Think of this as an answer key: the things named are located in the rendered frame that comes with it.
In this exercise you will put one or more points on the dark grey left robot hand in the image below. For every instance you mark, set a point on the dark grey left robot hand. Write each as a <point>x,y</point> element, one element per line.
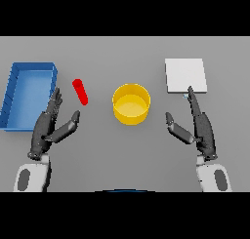
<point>44,129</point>

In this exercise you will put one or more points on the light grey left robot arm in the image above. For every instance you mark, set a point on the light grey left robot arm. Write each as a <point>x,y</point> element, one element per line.
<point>32,176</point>

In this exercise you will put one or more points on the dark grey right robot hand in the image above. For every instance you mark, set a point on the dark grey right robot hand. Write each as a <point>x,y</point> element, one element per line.
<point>204,132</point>

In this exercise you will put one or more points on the pale square measuring scale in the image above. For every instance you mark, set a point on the pale square measuring scale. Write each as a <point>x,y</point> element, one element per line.
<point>185,75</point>

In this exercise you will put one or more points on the blue tray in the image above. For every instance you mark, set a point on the blue tray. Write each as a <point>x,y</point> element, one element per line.
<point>27,96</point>

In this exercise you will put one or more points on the red beaker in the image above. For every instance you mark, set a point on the red beaker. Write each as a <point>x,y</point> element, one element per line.
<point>80,91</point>

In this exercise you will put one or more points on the yellow bowl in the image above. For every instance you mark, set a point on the yellow bowl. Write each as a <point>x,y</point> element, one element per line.
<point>131,104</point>

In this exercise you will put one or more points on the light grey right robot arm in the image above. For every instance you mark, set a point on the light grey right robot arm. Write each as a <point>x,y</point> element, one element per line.
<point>213,178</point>

